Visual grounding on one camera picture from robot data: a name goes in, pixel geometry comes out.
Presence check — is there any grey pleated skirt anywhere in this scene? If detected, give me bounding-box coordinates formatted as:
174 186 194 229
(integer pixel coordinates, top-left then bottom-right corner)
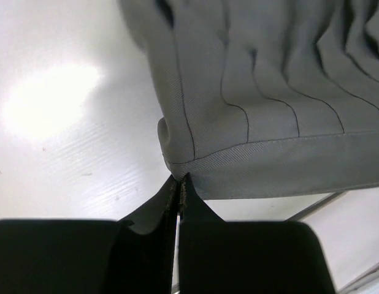
120 1 379 200

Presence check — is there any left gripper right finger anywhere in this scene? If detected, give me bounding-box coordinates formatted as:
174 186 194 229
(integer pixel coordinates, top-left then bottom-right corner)
178 175 335 294

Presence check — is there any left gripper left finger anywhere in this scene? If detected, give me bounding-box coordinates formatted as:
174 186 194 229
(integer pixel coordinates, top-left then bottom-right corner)
0 178 177 293

